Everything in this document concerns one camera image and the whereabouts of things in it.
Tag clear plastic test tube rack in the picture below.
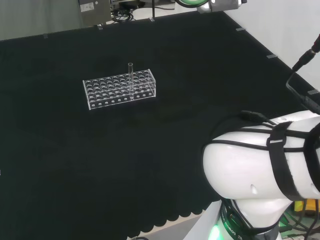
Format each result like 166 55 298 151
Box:
82 67 157 111

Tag clear glass test tube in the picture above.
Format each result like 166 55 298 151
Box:
127 62 134 101

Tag black table cloth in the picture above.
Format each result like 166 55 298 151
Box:
0 11 320 239

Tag grey metal box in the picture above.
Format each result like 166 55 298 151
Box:
78 0 113 28

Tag yellow stop button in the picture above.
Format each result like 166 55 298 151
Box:
293 198 320 217

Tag coiled black cables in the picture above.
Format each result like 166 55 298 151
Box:
110 8 136 25

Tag black cable with plug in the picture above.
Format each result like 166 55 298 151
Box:
285 33 320 114

